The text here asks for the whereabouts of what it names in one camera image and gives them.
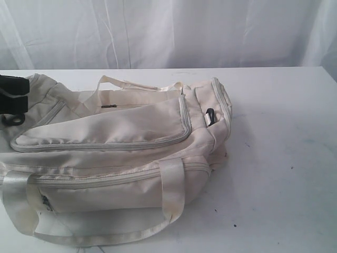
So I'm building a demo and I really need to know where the cream fabric duffel bag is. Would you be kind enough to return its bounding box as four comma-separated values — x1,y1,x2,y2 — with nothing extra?
1,74,232,247

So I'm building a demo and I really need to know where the white curtain backdrop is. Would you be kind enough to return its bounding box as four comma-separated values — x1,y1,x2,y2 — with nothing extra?
1,1,336,70

